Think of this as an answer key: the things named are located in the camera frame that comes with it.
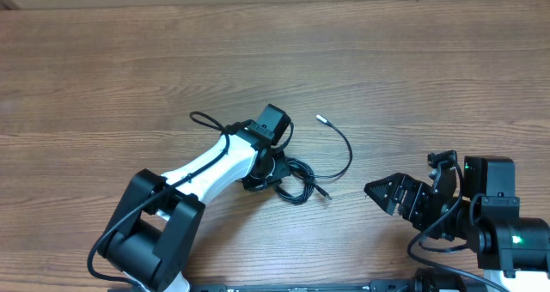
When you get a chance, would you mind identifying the black USB cable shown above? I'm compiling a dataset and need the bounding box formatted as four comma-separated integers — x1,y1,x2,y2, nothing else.
272,113,354,205

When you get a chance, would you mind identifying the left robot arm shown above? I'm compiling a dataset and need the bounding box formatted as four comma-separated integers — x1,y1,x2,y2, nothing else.
87,104,291,291

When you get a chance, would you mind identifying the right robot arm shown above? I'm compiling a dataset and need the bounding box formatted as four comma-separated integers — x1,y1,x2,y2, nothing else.
364,150,549,291

